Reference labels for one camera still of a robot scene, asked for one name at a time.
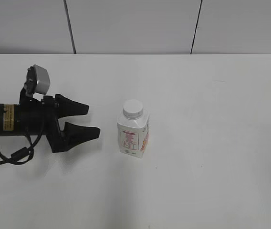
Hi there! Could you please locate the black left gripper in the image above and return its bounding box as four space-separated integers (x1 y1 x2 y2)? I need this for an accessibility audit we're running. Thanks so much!
18 88 101 153

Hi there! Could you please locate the white bottle cap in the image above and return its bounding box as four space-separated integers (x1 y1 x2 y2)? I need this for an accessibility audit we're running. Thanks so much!
123 99 144 119

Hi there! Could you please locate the white yili changqing bottle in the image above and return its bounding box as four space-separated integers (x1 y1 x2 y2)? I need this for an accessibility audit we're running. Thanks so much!
117 108 150 158

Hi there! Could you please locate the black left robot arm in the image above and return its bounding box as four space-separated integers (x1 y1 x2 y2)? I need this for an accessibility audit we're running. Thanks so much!
0 89 101 153

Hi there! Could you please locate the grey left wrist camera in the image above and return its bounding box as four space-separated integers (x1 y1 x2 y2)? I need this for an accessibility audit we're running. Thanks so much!
24 64 51 95

